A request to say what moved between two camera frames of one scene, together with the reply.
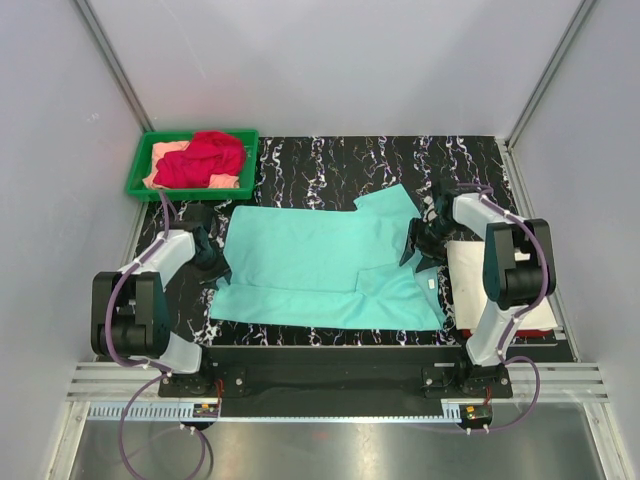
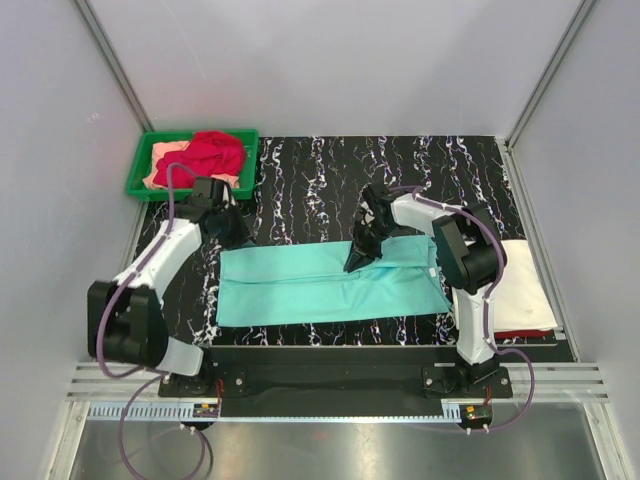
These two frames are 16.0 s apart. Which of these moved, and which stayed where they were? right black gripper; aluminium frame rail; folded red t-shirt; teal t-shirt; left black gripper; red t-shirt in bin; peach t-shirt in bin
Moved: right black gripper; teal t-shirt; left black gripper
Stayed: folded red t-shirt; aluminium frame rail; red t-shirt in bin; peach t-shirt in bin
